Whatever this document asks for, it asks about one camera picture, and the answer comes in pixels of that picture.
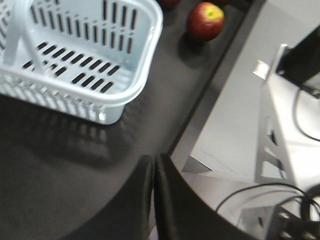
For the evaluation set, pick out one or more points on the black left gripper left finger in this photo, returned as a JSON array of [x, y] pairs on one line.
[[118, 208]]

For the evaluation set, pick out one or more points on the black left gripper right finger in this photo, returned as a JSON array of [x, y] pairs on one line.
[[181, 214]]

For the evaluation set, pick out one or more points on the light blue plastic basket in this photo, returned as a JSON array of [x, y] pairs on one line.
[[84, 58]]

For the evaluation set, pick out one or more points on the black wooden produce display stand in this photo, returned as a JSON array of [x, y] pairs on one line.
[[46, 156]]

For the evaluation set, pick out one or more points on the metal floor outlet plate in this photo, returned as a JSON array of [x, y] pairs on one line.
[[261, 69]]

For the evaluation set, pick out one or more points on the red apple front left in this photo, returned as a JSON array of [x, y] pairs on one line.
[[205, 22]]

